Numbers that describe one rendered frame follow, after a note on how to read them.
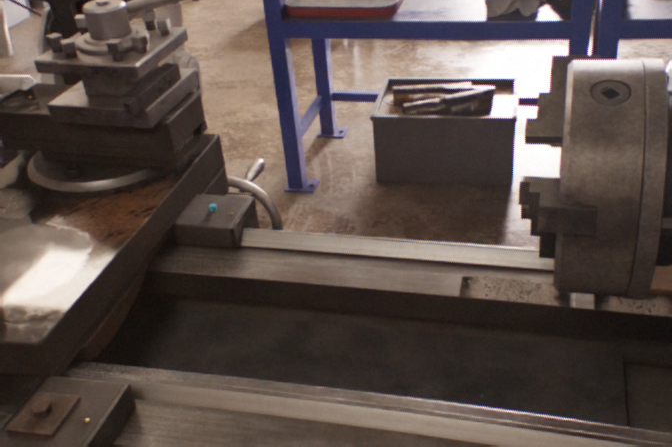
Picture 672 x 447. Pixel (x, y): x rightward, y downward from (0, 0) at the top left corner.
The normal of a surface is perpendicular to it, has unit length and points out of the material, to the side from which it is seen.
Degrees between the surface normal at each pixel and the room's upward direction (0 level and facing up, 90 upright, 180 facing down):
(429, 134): 90
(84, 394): 0
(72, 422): 0
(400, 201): 0
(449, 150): 90
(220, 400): 48
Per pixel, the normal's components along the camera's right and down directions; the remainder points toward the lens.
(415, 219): -0.07, -0.85
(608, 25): -0.23, 0.52
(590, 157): -0.23, -0.12
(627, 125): -0.20, -0.36
